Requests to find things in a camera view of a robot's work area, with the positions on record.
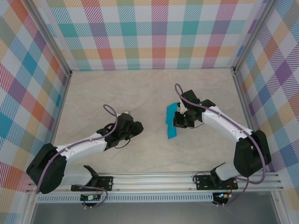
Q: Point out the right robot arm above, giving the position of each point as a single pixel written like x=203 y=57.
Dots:
x=247 y=158

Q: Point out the grey metal panel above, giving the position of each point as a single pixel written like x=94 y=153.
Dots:
x=151 y=213

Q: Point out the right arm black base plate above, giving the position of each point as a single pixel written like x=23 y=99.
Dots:
x=204 y=183

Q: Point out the aluminium mounting rail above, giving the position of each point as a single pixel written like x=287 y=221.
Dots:
x=151 y=183

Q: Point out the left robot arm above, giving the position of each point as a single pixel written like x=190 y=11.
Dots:
x=53 y=172

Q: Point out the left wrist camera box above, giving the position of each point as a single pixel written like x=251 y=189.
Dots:
x=127 y=113

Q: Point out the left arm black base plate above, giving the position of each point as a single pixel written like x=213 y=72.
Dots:
x=105 y=183

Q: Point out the aluminium side rail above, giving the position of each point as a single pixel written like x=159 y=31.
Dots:
x=59 y=121
x=245 y=112

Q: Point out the blue paper sheet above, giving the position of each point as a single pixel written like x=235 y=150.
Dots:
x=171 y=133

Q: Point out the aluminium frame post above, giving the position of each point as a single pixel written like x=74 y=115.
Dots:
x=49 y=37
x=253 y=37

